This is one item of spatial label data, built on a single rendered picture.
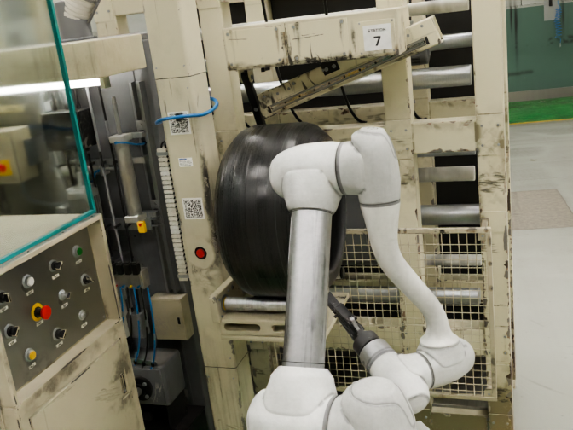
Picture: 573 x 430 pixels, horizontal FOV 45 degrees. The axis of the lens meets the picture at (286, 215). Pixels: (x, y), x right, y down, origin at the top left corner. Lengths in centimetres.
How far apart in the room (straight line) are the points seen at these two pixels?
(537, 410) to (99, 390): 194
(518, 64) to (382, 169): 995
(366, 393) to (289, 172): 56
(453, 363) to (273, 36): 122
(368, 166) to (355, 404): 54
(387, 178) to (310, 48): 83
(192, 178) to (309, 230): 75
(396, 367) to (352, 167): 53
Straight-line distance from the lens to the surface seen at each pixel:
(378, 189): 167
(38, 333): 217
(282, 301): 229
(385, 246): 172
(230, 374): 258
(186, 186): 235
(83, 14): 280
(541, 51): 1160
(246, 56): 246
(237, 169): 212
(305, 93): 255
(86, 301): 234
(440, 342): 188
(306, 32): 238
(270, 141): 215
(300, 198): 169
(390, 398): 155
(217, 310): 234
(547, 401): 346
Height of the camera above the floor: 183
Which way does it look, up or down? 16 degrees down
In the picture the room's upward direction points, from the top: 7 degrees counter-clockwise
